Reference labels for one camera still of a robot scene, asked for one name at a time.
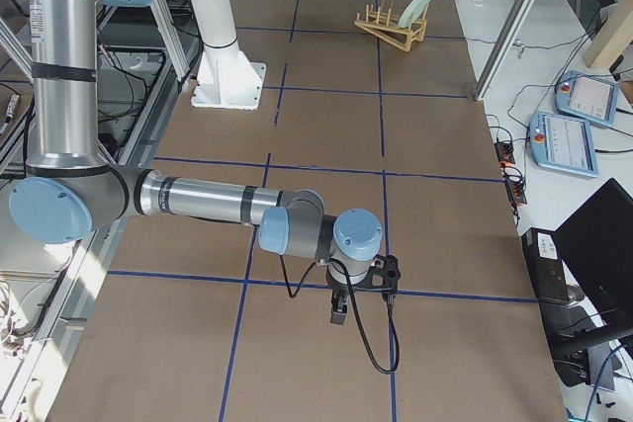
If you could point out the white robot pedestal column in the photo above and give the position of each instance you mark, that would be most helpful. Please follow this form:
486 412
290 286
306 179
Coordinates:
227 79

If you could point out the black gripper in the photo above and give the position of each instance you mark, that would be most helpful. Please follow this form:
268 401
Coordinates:
337 290

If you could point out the blue teach pendant far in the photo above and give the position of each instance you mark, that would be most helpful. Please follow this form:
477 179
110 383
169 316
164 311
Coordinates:
587 97

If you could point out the wooden plank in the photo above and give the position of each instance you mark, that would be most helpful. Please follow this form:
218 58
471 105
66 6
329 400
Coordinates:
613 37

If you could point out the black monitor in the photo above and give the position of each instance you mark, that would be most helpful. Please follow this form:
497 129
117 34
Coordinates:
595 242

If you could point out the blue teach pendant near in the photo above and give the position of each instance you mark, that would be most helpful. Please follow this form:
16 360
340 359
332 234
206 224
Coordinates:
562 143

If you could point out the wooden dish rack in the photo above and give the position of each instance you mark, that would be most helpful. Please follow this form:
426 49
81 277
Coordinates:
383 24

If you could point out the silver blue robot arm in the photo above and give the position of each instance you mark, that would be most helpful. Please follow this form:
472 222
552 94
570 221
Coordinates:
70 190

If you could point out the black computer box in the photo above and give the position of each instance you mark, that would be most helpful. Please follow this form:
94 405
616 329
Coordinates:
546 271

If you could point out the orange black power strip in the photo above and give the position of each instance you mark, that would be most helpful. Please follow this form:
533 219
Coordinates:
514 179

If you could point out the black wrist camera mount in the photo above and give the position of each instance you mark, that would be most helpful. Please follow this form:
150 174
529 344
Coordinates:
383 275

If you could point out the blue teach pendant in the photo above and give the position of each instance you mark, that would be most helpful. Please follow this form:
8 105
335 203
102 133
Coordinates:
587 97
562 143

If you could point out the light green plate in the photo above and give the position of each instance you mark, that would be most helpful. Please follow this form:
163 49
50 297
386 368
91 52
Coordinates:
413 11

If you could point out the aluminium frame post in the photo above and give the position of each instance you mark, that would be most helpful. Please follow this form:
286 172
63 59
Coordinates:
505 40

